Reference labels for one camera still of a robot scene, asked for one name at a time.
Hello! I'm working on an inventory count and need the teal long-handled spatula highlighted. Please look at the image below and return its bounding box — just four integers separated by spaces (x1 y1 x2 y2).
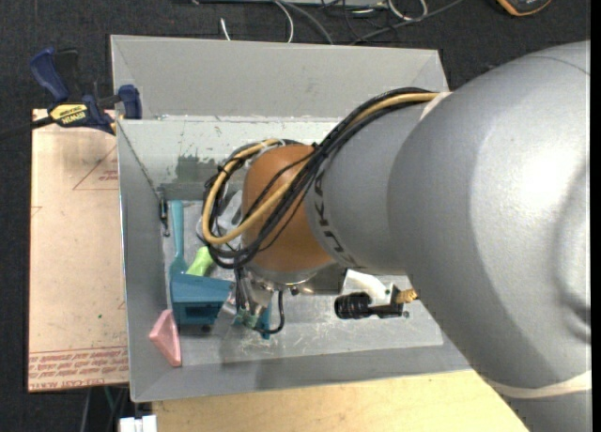
167 198 188 277

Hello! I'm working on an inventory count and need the blue box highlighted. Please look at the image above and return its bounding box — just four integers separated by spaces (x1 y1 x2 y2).
169 271 234 328

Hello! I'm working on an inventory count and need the light green plastic toy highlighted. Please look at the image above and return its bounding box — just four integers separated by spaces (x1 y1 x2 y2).
185 245 215 278

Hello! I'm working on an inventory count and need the black cylinder on white bracket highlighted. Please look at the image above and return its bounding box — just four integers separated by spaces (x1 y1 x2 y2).
333 268 419 321

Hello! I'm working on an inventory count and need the grey metal bin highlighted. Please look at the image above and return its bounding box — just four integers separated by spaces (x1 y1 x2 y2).
109 34 472 404

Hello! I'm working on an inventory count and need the pink triangular block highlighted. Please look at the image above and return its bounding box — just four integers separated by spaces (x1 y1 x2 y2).
147 308 183 368

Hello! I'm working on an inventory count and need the brown cardboard board, red print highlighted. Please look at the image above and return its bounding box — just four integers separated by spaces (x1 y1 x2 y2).
27 107 131 393

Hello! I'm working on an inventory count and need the clear white plastic thing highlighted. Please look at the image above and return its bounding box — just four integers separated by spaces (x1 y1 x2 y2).
200 189 245 237

